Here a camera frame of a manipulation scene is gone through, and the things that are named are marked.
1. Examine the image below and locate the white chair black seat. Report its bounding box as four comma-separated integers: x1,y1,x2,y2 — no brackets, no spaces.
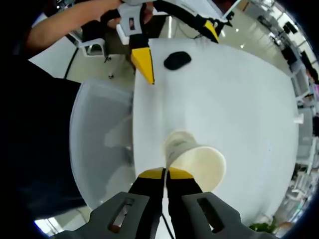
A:
66,19,110,59

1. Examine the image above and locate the person's left hand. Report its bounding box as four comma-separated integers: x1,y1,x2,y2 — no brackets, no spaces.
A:
99,0,125,29

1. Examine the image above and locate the white office chair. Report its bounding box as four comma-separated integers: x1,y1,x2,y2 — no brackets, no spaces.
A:
291,68,311,99

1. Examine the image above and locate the black cable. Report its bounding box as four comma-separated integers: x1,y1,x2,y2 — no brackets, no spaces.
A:
160,213,176,239

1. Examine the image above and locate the white plastic chair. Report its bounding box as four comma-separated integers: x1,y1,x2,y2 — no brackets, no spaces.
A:
69,78,137,210

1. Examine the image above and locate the person's black shirt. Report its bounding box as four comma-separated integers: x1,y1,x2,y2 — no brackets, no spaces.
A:
0,58,88,225

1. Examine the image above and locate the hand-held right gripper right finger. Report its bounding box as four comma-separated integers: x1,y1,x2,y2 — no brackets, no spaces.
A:
166,167,244,239

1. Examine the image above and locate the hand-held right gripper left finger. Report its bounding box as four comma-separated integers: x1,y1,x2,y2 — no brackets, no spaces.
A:
87,168,165,239

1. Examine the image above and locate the black computer mouse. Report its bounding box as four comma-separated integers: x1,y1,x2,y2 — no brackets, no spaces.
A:
163,51,192,70

